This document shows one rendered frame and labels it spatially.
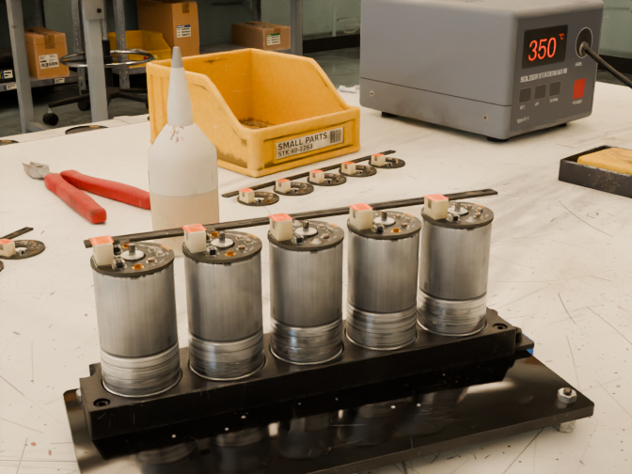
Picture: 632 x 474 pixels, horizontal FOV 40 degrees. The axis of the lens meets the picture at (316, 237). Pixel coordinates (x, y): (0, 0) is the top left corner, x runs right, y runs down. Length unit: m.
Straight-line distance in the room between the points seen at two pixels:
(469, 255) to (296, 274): 0.06
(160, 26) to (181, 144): 4.55
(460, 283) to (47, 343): 0.16
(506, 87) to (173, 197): 0.29
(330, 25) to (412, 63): 5.40
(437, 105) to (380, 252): 0.39
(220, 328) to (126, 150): 0.37
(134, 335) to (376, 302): 0.08
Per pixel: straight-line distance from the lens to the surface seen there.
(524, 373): 0.31
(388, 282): 0.29
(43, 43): 4.48
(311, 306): 0.28
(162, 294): 0.26
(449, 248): 0.30
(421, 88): 0.68
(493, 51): 0.63
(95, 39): 2.80
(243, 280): 0.27
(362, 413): 0.28
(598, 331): 0.37
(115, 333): 0.27
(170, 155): 0.42
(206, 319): 0.27
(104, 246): 0.26
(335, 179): 0.55
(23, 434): 0.31
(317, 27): 6.00
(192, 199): 0.42
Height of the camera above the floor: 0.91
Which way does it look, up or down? 21 degrees down
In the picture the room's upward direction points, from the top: straight up
